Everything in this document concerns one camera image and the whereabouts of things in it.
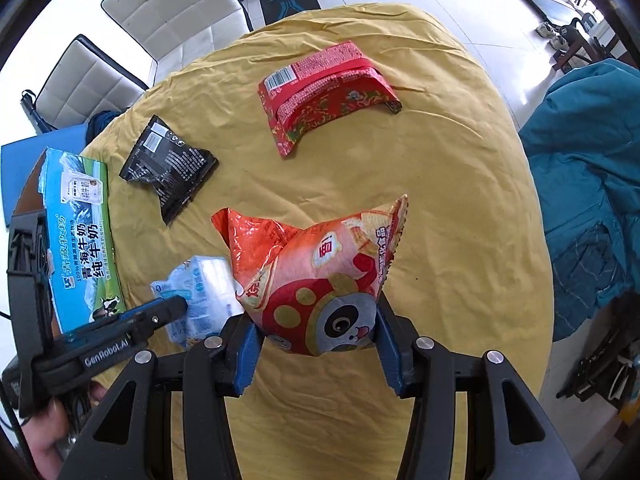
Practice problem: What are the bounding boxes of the red floral snack packet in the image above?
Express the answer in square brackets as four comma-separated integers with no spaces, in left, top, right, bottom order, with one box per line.
[257,41,403,160]

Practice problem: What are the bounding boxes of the orange panda snack bag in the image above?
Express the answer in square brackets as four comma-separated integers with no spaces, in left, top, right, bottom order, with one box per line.
[211,194,410,358]

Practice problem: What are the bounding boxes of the black chair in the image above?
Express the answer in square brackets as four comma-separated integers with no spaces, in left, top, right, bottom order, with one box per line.
[551,16,602,75]

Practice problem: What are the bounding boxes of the blue board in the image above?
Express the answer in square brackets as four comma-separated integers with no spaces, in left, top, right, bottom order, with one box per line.
[0,125,88,221]

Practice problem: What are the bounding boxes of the person's left hand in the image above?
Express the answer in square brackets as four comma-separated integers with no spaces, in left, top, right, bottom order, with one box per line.
[20,382,108,480]

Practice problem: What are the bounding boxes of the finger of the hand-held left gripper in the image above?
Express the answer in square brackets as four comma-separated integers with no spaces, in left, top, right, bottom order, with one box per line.
[117,295,190,341]

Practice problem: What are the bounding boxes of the yellow tablecloth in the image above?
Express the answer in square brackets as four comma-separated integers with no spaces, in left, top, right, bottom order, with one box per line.
[80,4,556,480]

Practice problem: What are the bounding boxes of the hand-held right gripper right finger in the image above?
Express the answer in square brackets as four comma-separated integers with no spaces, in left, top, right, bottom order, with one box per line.
[374,295,582,480]

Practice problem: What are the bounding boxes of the teal jacket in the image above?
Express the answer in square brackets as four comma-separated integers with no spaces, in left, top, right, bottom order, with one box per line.
[517,58,640,343]

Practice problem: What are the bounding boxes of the blue green milk carton box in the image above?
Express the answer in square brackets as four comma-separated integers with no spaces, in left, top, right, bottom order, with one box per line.
[10,146,127,335]

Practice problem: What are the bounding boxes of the dark blue cloth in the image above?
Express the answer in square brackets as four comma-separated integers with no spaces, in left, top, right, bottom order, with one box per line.
[86,109,124,143]

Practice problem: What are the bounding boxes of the white padded chair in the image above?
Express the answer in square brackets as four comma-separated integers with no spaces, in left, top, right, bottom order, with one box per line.
[101,0,256,86]
[22,34,148,133]

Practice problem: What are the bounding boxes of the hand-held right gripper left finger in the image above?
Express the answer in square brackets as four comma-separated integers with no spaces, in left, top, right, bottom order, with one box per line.
[57,312,266,480]

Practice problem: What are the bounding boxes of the grey treadmill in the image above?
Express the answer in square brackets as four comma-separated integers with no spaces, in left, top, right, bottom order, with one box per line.
[520,0,597,25]

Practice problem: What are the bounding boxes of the clear blue white packet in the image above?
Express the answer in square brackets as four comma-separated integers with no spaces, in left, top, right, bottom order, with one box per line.
[150,255,246,351]

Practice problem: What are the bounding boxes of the pair of white shoes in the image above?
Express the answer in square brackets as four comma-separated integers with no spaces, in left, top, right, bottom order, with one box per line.
[536,21,572,52]

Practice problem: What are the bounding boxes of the black snack packet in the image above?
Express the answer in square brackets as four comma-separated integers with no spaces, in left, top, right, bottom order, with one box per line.
[119,115,220,226]

